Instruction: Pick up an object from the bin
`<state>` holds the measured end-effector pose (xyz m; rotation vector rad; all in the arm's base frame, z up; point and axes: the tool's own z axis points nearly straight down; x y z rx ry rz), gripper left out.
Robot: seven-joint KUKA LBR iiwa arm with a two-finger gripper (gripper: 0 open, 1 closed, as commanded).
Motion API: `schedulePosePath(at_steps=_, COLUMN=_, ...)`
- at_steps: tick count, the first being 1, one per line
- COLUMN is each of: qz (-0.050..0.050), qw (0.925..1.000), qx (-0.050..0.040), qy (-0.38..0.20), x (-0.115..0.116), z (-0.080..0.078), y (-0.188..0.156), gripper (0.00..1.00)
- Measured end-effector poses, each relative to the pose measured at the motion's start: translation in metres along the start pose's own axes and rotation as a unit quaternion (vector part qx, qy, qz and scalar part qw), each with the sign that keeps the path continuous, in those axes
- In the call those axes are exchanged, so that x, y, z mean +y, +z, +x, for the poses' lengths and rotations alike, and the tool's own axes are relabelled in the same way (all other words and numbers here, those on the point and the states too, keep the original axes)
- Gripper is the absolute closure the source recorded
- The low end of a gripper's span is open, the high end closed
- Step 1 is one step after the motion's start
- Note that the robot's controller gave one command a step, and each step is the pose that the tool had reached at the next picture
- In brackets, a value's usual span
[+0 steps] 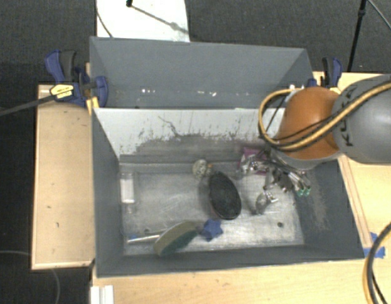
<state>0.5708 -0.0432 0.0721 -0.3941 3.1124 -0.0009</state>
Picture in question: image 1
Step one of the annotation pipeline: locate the small grey speckled ball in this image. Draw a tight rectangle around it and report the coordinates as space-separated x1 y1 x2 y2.
192 159 213 179

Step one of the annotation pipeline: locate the pale wood flat board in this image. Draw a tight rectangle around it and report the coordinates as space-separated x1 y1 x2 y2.
30 82 97 270

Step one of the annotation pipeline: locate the black oval brush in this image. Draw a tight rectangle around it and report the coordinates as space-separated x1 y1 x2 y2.
207 170 242 221

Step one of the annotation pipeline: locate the grey metal bin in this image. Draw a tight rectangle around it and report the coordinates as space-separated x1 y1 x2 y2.
87 35 366 278

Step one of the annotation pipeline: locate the blue star-shaped toy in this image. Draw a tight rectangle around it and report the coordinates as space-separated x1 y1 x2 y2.
199 218 224 242

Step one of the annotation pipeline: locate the silver metal rod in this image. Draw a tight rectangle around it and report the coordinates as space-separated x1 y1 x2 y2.
127 234 161 244

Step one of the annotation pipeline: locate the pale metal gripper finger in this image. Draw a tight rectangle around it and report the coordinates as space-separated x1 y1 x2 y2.
255 191 280 215
235 158 266 180

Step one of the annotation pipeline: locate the yellow and green sponge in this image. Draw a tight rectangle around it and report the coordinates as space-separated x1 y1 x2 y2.
152 220 204 258

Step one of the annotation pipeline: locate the purple packet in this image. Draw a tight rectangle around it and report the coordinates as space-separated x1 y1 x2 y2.
241 146 268 174

